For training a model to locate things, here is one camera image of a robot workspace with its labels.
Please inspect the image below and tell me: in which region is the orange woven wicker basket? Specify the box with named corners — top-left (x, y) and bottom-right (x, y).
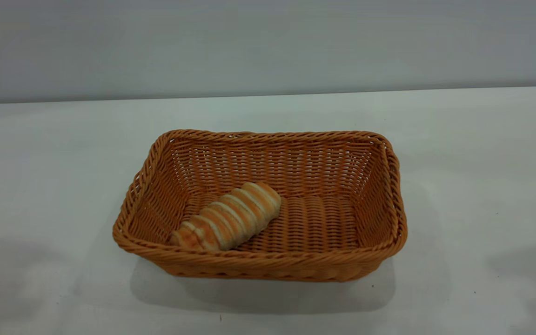
top-left (113, 129), bottom-right (408, 282)

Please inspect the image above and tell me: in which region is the striped long bread roll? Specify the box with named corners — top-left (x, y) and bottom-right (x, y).
top-left (170, 181), bottom-right (282, 252)

